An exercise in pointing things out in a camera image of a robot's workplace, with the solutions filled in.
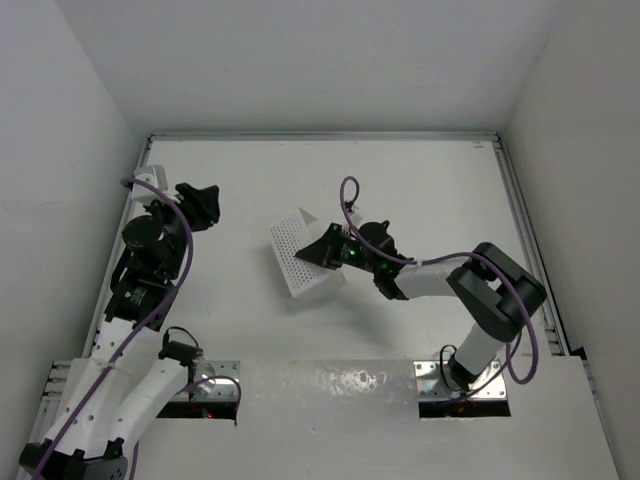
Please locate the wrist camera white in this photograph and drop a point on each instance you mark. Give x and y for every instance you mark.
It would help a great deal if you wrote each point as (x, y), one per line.
(353, 218)
(153, 175)

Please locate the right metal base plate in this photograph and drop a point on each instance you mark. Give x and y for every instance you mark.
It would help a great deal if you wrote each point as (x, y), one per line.
(430, 387)

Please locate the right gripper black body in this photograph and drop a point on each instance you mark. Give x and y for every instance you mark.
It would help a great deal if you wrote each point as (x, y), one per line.
(331, 250)

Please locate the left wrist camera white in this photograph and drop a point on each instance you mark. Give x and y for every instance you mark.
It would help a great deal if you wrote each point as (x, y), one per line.
(153, 175)

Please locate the metal base plate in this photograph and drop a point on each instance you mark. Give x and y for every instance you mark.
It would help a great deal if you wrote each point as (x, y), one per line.
(430, 387)
(212, 382)

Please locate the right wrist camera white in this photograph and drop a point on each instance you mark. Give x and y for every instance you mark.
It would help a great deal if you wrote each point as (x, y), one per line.
(353, 218)

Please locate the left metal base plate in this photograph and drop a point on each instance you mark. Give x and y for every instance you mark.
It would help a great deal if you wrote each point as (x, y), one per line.
(212, 382)

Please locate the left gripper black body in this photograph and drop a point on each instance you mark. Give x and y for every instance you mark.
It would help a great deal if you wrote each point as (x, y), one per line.
(186, 208)

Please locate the aluminium frame rail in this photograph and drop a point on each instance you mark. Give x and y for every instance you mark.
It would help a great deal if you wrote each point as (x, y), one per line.
(440, 193)

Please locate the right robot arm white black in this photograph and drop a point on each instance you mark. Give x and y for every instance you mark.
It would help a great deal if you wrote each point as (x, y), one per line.
(498, 293)

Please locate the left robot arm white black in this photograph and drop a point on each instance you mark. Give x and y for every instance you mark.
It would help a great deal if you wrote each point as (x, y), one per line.
(131, 374)

